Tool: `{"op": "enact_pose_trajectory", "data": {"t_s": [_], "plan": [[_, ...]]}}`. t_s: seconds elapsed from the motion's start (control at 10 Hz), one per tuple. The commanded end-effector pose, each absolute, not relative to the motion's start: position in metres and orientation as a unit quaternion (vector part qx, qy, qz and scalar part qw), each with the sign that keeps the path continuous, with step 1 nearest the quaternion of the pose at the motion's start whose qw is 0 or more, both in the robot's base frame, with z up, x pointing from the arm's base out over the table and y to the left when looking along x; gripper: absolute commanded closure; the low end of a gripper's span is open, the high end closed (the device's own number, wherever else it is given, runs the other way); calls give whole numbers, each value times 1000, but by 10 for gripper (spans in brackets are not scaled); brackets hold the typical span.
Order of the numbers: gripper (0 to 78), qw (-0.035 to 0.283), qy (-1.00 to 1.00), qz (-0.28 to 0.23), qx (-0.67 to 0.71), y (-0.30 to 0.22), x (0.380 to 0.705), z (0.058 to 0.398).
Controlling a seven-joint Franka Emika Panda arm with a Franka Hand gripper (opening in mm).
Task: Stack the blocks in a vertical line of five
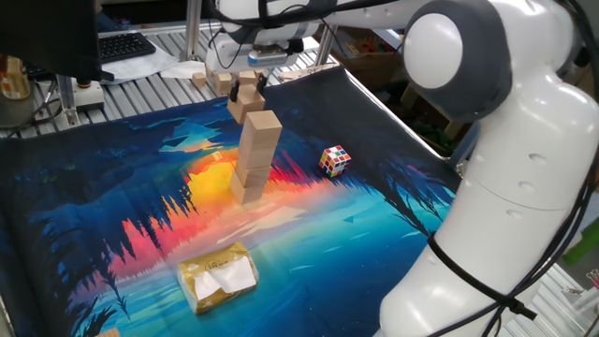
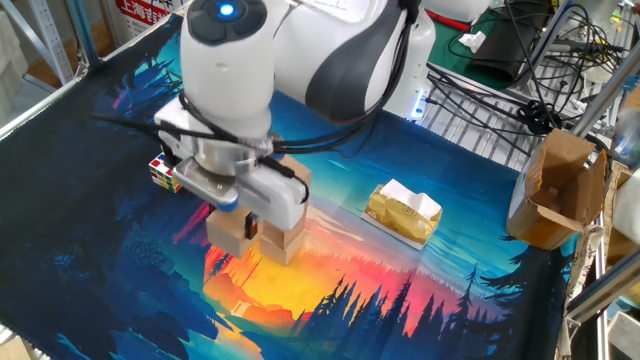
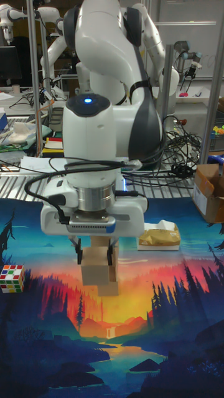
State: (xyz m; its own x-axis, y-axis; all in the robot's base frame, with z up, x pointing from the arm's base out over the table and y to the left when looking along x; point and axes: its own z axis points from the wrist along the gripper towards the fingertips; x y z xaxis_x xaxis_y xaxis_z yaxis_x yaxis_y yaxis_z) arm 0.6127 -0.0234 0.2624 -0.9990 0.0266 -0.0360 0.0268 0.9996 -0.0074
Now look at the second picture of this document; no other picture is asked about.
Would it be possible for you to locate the white plastic container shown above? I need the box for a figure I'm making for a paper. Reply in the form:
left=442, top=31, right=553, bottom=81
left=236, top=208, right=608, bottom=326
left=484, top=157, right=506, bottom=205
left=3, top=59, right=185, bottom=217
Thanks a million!
left=614, top=169, right=640, bottom=246

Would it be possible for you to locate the sunset forest printed cloth mat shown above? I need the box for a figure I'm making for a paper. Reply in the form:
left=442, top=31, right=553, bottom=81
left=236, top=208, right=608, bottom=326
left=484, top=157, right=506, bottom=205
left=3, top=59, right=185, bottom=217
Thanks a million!
left=0, top=12, right=576, bottom=360

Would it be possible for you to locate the red pen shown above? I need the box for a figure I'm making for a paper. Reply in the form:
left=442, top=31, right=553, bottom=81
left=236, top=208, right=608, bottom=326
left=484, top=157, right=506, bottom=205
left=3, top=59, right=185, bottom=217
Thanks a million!
left=427, top=9, right=472, bottom=34

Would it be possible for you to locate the gold tissue pack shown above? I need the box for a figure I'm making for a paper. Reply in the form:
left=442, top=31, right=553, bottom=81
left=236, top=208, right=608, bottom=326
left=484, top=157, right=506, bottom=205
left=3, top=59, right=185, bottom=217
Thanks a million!
left=360, top=178, right=444, bottom=251

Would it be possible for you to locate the black fabric bag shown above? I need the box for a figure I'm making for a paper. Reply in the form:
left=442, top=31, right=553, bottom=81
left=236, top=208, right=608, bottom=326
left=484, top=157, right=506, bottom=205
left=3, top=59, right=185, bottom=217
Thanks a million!
left=467, top=0, right=554, bottom=91

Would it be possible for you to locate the clear plastic bottle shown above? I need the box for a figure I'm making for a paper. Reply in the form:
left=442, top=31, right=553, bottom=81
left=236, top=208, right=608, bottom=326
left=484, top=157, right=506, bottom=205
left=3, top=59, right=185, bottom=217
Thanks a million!
left=612, top=107, right=640, bottom=169

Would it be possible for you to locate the white perforated rack post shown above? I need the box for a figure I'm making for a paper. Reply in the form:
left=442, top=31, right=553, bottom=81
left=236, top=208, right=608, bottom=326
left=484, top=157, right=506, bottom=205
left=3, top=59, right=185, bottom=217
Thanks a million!
left=0, top=0, right=76, bottom=86

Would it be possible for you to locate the aluminium frame post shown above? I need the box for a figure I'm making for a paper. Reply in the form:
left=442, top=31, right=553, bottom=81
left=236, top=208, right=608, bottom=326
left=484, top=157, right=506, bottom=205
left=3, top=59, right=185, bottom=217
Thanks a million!
left=527, top=0, right=576, bottom=76
left=569, top=47, right=640, bottom=140

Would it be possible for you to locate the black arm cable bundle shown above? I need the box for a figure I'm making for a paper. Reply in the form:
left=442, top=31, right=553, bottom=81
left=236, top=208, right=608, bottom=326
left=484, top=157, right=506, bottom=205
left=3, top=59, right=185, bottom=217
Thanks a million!
left=91, top=0, right=422, bottom=205

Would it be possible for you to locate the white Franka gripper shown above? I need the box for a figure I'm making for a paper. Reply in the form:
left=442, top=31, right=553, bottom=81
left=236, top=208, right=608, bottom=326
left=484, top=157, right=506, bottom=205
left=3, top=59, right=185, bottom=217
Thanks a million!
left=153, top=96, right=310, bottom=241

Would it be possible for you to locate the red sign with white characters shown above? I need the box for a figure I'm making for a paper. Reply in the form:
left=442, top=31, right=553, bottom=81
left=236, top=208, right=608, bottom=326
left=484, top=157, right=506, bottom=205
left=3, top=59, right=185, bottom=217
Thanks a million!
left=115, top=0, right=171, bottom=39

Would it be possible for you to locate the aluminium frame bar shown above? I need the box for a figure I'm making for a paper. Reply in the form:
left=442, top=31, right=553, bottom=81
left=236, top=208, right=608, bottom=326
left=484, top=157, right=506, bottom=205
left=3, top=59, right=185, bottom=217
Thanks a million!
left=564, top=252, right=640, bottom=326

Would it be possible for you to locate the black coiled cable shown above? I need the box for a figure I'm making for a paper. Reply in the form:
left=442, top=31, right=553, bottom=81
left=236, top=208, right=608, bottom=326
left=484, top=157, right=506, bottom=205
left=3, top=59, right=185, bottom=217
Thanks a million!
left=516, top=98, right=560, bottom=136

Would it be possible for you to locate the crumpled white tissue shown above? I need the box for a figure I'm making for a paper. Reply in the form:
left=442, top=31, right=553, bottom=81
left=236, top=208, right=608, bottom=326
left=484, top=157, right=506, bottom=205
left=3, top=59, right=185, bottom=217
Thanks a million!
left=458, top=30, right=487, bottom=54

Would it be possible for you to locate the colourful Rubik's cube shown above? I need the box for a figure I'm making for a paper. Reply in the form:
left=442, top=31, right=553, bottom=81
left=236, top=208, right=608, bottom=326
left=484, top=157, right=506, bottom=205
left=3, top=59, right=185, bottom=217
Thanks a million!
left=148, top=152, right=184, bottom=194

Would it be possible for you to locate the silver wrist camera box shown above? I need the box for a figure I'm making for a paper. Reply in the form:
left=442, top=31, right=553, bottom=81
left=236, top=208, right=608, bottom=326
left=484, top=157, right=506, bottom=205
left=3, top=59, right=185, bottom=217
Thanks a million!
left=172, top=156, right=240, bottom=213

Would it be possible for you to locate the blue metal post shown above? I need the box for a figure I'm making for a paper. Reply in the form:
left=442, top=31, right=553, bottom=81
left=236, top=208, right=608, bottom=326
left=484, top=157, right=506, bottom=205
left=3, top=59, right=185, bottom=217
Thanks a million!
left=67, top=0, right=100, bottom=61

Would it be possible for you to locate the green mat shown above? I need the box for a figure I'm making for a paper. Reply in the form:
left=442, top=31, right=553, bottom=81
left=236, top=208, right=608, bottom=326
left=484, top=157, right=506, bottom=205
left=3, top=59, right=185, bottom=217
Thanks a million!
left=427, top=9, right=506, bottom=92

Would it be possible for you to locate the open cardboard box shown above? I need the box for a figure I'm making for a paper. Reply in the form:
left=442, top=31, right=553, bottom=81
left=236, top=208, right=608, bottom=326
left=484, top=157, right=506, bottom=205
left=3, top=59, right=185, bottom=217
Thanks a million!
left=505, top=128, right=610, bottom=252

